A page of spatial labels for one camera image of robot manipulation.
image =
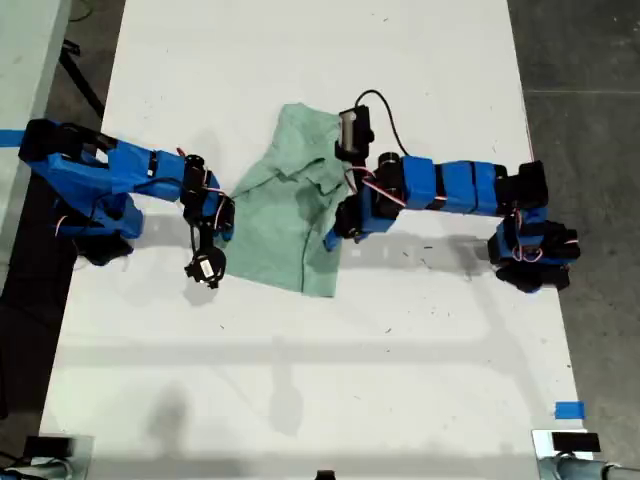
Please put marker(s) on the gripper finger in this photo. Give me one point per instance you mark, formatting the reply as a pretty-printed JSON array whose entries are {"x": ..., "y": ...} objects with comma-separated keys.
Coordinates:
[
  {"x": 334, "y": 240},
  {"x": 226, "y": 236}
]

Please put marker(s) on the pale green T-shirt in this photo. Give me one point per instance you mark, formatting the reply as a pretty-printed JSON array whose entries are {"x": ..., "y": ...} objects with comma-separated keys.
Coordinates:
[{"x": 280, "y": 235}]

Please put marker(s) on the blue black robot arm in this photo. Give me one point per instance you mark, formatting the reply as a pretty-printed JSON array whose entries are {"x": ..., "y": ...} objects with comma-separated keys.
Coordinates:
[
  {"x": 455, "y": 185},
  {"x": 130, "y": 172}
]

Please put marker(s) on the black stand leg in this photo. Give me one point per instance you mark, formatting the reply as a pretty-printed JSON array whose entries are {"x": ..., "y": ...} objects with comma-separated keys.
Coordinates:
[{"x": 80, "y": 82}]

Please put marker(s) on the long blue tape strip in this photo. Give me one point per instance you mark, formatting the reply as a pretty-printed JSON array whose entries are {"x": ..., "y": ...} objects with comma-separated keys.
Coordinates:
[{"x": 10, "y": 137}]

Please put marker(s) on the small black object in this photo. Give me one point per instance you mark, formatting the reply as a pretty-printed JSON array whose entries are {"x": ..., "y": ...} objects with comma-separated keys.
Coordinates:
[{"x": 325, "y": 475}]

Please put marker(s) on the pale side table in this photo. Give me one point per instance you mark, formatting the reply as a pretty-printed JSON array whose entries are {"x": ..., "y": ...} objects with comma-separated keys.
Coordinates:
[{"x": 25, "y": 60}]

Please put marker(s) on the small black box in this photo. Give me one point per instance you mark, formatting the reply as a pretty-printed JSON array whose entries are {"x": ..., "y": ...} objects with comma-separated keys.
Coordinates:
[
  {"x": 47, "y": 446},
  {"x": 575, "y": 442}
]

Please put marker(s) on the short blue tape strip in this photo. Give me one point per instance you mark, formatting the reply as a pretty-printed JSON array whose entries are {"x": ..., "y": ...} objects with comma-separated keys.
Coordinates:
[{"x": 570, "y": 410}]

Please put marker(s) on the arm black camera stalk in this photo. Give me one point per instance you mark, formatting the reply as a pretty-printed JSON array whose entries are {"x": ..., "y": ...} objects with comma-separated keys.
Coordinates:
[
  {"x": 207, "y": 247},
  {"x": 355, "y": 165}
]

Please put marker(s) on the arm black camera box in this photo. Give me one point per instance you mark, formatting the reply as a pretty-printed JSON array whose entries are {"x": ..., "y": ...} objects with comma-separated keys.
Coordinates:
[
  {"x": 352, "y": 132},
  {"x": 205, "y": 267}
]

